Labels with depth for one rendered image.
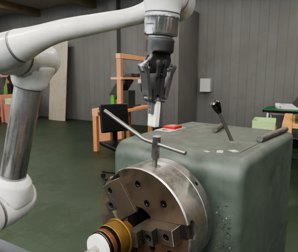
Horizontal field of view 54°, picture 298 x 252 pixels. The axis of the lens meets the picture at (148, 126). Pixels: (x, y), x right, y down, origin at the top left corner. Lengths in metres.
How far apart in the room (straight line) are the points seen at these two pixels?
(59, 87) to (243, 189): 10.18
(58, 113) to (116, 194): 10.04
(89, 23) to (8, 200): 0.75
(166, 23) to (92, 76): 9.60
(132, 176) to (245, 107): 7.34
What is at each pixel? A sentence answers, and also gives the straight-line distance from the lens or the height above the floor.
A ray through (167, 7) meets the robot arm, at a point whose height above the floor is 1.64.
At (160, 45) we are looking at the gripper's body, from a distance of 0.75.
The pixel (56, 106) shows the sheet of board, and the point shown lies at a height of 0.48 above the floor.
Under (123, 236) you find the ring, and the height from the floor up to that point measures 1.10.
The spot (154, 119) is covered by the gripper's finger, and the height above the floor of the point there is 1.36.
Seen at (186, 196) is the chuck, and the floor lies 1.18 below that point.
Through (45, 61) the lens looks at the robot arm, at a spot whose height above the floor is 1.53.
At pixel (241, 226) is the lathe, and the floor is 1.07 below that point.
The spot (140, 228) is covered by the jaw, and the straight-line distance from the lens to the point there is 0.76.
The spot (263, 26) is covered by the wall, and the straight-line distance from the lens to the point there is 8.07.
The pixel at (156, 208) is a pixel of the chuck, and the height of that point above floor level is 1.14.
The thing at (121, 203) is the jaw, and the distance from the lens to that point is 0.80.
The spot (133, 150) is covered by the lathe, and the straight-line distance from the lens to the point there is 1.01.
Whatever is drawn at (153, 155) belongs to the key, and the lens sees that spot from 0.79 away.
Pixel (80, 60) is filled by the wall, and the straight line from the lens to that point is 10.66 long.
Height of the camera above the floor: 1.47
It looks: 9 degrees down
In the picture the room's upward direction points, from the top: straight up
